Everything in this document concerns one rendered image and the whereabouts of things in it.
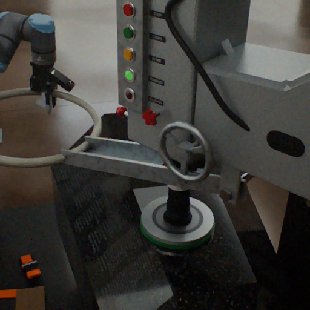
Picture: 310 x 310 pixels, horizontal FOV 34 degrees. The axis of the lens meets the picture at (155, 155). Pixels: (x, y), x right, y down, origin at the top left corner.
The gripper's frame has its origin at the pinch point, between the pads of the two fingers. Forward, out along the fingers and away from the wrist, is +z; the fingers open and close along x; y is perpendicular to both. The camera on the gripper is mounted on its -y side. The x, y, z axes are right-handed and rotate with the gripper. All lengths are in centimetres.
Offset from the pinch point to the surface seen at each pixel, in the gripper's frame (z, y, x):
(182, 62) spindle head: -58, -55, 66
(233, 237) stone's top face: -2, -74, 58
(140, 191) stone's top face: 0, -44, 42
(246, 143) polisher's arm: -45, -71, 74
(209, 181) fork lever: -27, -65, 66
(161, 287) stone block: 0, -57, 79
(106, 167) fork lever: -13, -34, 49
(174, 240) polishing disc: -4, -58, 66
